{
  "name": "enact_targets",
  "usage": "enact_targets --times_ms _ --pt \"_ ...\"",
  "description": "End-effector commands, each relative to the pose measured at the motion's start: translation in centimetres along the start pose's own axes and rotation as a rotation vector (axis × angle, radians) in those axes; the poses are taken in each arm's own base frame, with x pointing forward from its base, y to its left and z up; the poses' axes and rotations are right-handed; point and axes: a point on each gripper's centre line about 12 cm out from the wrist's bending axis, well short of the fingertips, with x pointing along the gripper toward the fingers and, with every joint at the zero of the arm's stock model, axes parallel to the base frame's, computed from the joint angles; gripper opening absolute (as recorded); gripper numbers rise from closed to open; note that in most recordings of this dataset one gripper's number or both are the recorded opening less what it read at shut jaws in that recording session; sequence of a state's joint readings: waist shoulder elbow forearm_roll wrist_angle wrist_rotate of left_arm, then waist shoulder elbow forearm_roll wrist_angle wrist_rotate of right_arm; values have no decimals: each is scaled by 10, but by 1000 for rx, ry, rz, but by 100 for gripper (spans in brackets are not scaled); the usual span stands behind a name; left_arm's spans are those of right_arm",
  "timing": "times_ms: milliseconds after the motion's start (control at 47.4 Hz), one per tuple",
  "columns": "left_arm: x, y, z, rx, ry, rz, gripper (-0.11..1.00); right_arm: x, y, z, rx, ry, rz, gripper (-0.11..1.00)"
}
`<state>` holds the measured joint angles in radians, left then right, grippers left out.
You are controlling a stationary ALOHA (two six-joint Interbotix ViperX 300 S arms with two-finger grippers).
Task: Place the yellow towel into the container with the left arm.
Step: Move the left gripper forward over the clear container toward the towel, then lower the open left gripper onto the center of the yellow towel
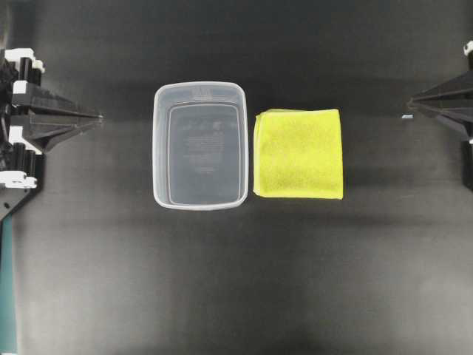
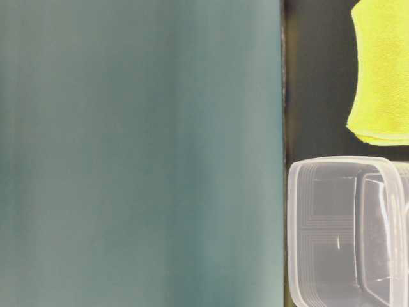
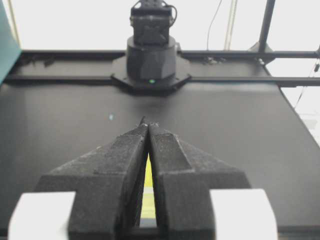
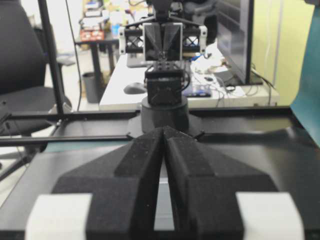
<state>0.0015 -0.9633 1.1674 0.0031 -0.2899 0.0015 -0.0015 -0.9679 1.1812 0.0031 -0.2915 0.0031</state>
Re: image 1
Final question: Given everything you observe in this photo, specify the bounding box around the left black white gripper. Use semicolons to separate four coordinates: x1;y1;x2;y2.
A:
1;48;103;189

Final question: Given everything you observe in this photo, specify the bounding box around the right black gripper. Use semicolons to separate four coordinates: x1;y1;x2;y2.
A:
407;41;473;186

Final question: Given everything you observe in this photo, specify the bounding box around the clear plastic container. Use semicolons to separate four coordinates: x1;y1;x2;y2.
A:
152;81;249;211

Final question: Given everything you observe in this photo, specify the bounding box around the yellow folded towel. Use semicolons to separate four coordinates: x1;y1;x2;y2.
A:
253;109;344;200

